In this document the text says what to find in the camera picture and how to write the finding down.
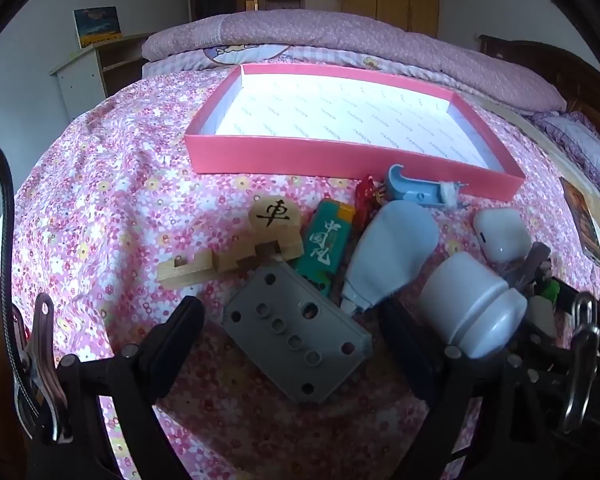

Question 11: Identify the cartoon printed blanket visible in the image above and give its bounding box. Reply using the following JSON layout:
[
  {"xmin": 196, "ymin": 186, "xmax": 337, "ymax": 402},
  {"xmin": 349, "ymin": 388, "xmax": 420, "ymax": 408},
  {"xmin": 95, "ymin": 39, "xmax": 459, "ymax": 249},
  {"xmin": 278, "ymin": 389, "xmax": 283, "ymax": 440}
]
[{"xmin": 142, "ymin": 42, "xmax": 431, "ymax": 78}]

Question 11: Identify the round wooden chess piece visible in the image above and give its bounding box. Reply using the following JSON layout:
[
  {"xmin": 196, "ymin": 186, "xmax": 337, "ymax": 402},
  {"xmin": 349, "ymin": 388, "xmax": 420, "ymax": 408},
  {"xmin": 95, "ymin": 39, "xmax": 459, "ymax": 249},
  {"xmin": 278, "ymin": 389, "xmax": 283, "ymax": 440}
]
[{"xmin": 248, "ymin": 195, "xmax": 297, "ymax": 236}]

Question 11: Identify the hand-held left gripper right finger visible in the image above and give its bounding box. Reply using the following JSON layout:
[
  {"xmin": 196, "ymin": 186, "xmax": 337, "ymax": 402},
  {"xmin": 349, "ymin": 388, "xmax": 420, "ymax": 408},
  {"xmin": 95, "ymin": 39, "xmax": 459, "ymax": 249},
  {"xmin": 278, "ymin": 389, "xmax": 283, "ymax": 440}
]
[{"xmin": 377, "ymin": 301, "xmax": 556, "ymax": 480}]

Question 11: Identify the blue plastic hand tool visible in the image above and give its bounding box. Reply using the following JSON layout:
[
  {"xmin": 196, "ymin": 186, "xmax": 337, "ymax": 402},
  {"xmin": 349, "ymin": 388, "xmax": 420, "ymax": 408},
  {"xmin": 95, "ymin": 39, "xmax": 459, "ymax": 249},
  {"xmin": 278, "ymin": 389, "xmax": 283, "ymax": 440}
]
[{"xmin": 384, "ymin": 164, "xmax": 471, "ymax": 210}]

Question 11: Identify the pink quilt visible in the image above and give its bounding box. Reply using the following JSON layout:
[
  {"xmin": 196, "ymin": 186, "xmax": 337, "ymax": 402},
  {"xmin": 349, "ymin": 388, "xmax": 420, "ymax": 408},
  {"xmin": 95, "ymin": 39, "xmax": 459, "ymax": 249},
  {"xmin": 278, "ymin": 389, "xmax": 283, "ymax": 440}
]
[{"xmin": 140, "ymin": 9, "xmax": 568, "ymax": 113}]

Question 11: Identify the green tube packet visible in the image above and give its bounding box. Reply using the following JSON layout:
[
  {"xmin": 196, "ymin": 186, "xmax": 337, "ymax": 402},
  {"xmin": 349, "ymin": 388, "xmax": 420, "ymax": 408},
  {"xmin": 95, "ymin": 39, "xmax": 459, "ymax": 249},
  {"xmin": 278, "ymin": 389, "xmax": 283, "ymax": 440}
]
[{"xmin": 295, "ymin": 200, "xmax": 356, "ymax": 297}]

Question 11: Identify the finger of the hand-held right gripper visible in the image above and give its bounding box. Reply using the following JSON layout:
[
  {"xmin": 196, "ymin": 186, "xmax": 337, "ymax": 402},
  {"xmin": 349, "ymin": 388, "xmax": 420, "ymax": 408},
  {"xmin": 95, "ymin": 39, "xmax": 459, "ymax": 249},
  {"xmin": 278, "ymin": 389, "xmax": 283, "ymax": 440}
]
[{"xmin": 550, "ymin": 260, "xmax": 588, "ymax": 311}]

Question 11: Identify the small red toy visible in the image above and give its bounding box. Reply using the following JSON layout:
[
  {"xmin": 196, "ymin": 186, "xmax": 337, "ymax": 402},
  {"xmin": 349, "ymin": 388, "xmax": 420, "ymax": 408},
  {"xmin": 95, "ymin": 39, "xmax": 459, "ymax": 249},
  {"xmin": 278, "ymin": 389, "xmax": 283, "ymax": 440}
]
[{"xmin": 355, "ymin": 175, "xmax": 387, "ymax": 226}]

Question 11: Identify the metal spring clip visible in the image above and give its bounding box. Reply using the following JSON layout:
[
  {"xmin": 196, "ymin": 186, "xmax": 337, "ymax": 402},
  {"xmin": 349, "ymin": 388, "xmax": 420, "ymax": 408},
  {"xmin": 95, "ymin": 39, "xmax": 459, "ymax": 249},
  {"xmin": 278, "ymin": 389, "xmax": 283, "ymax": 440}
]
[
  {"xmin": 12, "ymin": 292, "xmax": 73, "ymax": 443},
  {"xmin": 562, "ymin": 292, "xmax": 600, "ymax": 433}
]

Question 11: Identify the pink cardboard box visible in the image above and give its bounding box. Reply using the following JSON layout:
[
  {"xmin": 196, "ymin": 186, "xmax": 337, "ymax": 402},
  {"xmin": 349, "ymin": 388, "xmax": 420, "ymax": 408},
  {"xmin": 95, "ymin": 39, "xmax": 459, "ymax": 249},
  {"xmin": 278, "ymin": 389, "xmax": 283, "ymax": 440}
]
[{"xmin": 184, "ymin": 62, "xmax": 526, "ymax": 203}]

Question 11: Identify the blue yellow picture board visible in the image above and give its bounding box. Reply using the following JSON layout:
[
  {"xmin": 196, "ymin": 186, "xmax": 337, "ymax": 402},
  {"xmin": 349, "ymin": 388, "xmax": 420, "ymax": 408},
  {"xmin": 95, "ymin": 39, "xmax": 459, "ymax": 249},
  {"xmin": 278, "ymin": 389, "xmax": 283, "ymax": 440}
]
[{"xmin": 73, "ymin": 6, "xmax": 123, "ymax": 50}]

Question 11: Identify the black cable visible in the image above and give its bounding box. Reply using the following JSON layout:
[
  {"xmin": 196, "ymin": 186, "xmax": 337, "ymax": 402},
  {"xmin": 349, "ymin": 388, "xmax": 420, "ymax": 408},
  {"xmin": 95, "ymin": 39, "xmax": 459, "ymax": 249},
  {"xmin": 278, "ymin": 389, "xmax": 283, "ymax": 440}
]
[{"xmin": 0, "ymin": 132, "xmax": 36, "ymax": 411}]

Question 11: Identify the white shelf unit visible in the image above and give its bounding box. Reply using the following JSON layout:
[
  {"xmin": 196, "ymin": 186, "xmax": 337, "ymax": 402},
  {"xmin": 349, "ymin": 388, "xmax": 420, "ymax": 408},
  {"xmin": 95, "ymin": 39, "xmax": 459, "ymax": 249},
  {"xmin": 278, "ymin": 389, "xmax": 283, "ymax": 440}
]
[{"xmin": 49, "ymin": 32, "xmax": 153, "ymax": 121}]

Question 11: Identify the white rounded case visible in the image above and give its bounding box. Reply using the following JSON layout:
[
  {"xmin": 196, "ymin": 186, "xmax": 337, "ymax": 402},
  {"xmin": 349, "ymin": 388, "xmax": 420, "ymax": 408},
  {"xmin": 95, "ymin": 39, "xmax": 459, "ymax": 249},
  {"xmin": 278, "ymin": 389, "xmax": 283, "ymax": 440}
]
[{"xmin": 472, "ymin": 207, "xmax": 532, "ymax": 265}]

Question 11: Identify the purple ruffled pillow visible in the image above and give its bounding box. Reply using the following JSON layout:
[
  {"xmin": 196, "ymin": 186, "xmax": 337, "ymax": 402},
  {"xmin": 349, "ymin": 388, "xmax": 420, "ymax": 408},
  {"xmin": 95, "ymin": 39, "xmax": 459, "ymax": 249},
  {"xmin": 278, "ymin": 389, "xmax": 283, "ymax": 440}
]
[{"xmin": 530, "ymin": 110, "xmax": 600, "ymax": 196}]

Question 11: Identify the dark wooden headboard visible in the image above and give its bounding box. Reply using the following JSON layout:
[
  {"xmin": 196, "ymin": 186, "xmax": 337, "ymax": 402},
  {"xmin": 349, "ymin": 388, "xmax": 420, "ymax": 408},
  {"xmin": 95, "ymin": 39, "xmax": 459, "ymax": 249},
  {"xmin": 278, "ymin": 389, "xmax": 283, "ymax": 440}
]
[{"xmin": 477, "ymin": 34, "xmax": 600, "ymax": 116}]

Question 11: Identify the white bottle orange cap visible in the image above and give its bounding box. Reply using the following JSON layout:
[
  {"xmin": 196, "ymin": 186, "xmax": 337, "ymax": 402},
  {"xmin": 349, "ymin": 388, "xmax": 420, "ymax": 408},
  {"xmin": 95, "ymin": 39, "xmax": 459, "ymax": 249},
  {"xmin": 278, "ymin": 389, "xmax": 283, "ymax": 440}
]
[{"xmin": 417, "ymin": 251, "xmax": 529, "ymax": 360}]

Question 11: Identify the light blue oval device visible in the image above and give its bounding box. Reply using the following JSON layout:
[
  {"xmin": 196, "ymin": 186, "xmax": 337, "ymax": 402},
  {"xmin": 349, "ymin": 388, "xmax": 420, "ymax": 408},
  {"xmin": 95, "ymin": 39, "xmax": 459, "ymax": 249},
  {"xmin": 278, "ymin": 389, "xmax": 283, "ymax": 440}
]
[{"xmin": 339, "ymin": 200, "xmax": 440, "ymax": 317}]

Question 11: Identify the book on bed right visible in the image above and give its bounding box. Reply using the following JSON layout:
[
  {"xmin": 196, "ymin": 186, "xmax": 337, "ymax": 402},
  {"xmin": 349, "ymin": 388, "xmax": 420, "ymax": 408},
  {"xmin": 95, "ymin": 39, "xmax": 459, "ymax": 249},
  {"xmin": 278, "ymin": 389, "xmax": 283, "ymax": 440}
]
[{"xmin": 559, "ymin": 176, "xmax": 600, "ymax": 267}]

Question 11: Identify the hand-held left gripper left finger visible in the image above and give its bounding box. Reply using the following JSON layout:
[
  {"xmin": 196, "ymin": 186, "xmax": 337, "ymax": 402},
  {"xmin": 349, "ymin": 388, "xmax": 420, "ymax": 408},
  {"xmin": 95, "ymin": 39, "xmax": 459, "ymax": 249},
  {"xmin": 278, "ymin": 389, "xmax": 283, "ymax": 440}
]
[{"xmin": 45, "ymin": 296, "xmax": 206, "ymax": 480}]

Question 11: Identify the wooden puzzle block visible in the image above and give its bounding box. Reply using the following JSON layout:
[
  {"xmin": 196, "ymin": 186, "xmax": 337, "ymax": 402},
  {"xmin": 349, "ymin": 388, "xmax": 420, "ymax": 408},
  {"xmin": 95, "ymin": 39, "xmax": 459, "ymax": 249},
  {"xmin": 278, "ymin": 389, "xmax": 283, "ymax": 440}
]
[{"xmin": 157, "ymin": 225, "xmax": 305, "ymax": 291}]

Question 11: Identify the grey plate with holes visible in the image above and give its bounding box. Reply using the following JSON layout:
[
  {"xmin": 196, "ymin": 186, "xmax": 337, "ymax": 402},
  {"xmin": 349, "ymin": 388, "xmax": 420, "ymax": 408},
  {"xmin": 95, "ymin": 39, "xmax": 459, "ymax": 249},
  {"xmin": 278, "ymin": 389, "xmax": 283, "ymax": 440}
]
[{"xmin": 221, "ymin": 262, "xmax": 373, "ymax": 406}]

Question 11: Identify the white charger cube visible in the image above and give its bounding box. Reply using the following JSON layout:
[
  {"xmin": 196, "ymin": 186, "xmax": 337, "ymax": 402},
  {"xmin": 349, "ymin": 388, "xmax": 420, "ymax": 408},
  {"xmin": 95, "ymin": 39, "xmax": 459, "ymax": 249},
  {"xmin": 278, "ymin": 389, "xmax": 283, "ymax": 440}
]
[{"xmin": 527, "ymin": 297, "xmax": 558, "ymax": 338}]

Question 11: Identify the pink floral bed sheet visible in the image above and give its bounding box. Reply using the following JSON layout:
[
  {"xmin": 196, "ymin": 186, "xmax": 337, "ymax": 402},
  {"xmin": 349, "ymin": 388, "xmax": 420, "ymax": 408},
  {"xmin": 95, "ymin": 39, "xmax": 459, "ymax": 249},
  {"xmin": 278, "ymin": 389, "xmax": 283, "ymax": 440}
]
[{"xmin": 2, "ymin": 67, "xmax": 600, "ymax": 480}]

